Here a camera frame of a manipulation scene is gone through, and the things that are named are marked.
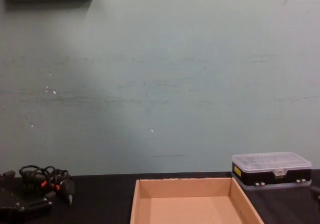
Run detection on black coiled power cord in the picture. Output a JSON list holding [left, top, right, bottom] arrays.
[[19, 165, 69, 187]]

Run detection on black corded tool orange parts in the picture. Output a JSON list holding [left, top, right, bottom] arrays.
[[40, 169, 76, 205]]

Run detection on clear plastic case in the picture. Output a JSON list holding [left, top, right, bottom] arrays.
[[231, 151, 313, 191]]

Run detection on black table cloth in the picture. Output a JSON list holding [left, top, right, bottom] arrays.
[[0, 169, 320, 224]]

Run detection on shallow brown cardboard tray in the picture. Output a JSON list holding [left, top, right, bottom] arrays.
[[129, 176, 265, 224]]

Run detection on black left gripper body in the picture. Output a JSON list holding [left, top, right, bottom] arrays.
[[0, 186, 30, 218]]

